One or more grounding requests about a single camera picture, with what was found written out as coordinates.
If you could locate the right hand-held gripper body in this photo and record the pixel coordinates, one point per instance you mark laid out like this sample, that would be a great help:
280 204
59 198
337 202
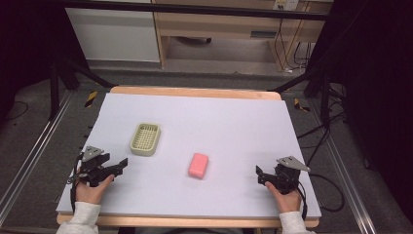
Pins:
287 177

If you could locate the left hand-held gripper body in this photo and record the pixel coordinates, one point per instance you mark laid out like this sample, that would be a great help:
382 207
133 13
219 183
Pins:
92 169

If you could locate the pink soap bar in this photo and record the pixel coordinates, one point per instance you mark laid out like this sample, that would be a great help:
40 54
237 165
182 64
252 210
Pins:
198 165

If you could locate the person's left hand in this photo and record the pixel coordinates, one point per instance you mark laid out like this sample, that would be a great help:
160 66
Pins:
92 192

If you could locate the person's right hand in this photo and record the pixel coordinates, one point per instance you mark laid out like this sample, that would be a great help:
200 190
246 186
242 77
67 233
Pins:
286 201

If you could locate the yellow black floor tape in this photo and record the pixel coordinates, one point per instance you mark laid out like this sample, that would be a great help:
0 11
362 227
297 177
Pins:
300 105
91 98

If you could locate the white foam board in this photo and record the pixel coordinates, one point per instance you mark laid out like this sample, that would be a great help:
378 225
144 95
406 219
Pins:
207 123

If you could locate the black metal stand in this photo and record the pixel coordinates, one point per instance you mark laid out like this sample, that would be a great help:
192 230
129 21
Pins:
65 74
316 81

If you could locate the wooden table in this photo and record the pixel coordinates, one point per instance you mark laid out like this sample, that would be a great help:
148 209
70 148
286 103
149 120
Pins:
195 90

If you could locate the dark curtain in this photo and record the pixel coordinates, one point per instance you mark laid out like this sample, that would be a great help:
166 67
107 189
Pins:
22 42
376 97

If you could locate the white cabinet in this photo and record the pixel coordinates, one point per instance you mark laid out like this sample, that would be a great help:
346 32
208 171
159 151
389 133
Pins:
113 32

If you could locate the wooden desk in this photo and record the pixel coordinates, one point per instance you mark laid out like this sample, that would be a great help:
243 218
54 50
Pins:
211 26

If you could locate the white power strip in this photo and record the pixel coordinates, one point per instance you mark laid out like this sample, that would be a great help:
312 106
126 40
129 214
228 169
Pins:
285 4

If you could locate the metal floor rail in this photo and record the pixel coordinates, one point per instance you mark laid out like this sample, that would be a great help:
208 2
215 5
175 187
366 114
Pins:
35 152
344 182

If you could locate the black horizontal frame bar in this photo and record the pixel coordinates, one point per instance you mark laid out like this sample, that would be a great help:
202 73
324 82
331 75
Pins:
195 9

